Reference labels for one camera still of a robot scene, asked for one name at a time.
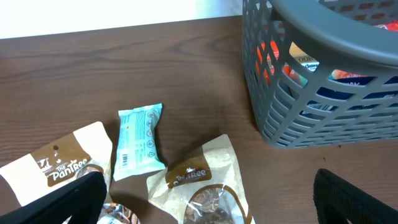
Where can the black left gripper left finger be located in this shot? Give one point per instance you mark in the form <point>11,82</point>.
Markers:
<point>79,201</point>

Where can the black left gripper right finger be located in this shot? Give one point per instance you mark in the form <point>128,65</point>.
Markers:
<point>338,201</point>

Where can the brown white coffee bag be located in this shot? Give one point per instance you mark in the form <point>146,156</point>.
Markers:
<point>56,164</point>

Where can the teal snack packet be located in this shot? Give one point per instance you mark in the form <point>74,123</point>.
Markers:
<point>136,150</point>

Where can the cookie bag with barcode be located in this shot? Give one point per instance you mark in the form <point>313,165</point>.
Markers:
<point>204,186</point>

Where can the grey plastic basket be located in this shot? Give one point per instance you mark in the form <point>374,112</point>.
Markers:
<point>359,37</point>

